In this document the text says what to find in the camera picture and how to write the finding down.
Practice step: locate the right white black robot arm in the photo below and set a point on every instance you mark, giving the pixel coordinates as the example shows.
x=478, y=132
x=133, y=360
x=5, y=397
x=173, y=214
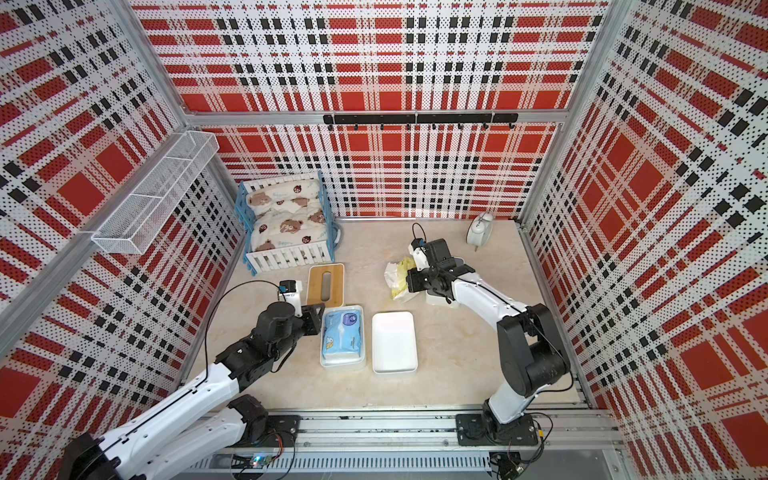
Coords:
x=532, y=354

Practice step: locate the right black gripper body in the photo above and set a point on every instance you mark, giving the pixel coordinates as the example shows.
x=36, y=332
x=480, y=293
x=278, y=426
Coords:
x=422, y=280

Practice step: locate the green circuit board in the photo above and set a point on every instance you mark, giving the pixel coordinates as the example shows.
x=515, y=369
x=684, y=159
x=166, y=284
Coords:
x=257, y=461

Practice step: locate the wooden tissue box lid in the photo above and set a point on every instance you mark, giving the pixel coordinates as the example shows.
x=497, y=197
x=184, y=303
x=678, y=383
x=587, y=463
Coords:
x=326, y=284

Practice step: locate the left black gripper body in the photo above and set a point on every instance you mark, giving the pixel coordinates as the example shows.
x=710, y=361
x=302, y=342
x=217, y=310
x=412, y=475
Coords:
x=307, y=324

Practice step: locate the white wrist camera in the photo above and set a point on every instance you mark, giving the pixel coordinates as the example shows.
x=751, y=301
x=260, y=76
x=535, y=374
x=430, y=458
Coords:
x=418, y=252
x=290, y=292

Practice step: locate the blue tissue paper pack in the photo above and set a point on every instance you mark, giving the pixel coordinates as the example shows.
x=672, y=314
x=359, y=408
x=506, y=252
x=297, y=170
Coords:
x=342, y=337

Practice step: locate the white tissue box base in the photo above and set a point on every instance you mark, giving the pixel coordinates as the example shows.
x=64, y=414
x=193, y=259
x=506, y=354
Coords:
x=343, y=360
x=394, y=344

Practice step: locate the black wall hook rail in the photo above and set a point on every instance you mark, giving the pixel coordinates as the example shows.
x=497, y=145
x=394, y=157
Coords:
x=387, y=119

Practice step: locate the yellow tissue paper pack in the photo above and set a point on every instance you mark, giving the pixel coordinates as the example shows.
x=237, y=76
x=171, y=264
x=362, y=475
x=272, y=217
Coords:
x=395, y=275

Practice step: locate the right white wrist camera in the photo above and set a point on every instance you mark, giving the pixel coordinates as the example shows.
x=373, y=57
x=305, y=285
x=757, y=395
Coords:
x=418, y=252

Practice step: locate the white wire mesh shelf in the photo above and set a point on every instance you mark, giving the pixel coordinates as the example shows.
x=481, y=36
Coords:
x=133, y=225

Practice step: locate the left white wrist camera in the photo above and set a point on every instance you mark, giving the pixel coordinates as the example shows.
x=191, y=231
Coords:
x=290, y=292

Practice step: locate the bear print pillow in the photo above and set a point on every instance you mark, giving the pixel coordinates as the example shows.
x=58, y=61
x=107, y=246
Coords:
x=287, y=214

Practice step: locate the white soap dispenser bottle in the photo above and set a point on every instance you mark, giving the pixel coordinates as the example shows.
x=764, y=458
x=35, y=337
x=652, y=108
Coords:
x=480, y=230

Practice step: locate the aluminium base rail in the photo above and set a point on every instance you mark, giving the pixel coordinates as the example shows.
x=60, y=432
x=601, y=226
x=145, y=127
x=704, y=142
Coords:
x=569, y=444

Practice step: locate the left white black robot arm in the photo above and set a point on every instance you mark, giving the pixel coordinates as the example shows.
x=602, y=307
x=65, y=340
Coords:
x=210, y=413

